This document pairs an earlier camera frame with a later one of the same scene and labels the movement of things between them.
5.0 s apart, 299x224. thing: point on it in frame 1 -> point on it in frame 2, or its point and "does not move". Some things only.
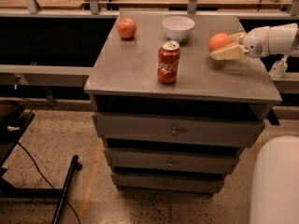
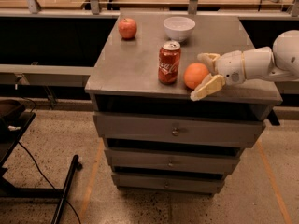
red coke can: [168, 62] does not move
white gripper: [256, 42] -> [230, 66]
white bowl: [178, 28] does not move
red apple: [126, 28] does not move
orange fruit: [219, 40] -> [193, 73]
